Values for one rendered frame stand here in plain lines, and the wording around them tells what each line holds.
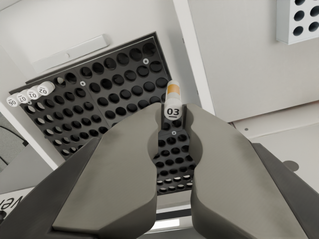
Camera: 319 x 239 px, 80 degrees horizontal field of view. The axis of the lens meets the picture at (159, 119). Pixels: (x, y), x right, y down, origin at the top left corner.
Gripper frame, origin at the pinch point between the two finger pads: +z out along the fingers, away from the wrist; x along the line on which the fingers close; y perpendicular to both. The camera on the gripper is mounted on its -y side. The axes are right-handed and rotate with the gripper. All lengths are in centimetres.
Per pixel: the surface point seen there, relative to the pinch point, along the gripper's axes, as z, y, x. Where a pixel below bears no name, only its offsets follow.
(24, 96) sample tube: 7.6, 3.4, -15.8
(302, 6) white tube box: 19.2, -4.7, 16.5
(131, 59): 8.8, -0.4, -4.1
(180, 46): 15.2, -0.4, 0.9
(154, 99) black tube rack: 11.7, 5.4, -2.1
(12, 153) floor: 100, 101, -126
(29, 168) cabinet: 28, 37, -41
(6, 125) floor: 100, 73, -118
